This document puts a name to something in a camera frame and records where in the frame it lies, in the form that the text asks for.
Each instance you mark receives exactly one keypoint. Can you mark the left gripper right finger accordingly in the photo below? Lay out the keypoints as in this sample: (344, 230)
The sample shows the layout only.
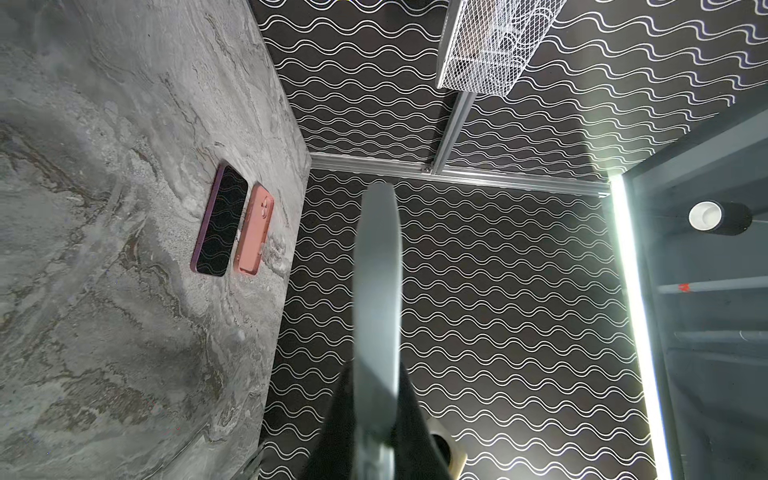
(416, 456)

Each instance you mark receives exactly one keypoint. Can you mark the black smartphone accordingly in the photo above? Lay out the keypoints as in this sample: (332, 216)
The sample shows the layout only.
(221, 219)

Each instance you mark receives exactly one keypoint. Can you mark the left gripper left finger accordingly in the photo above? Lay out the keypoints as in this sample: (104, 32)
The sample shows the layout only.
(333, 455)

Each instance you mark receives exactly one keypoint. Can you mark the pink phone case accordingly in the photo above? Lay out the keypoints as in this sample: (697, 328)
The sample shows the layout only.
(254, 231)

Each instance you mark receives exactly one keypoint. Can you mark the white wire basket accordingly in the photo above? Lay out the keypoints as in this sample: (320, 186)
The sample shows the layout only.
(486, 45)

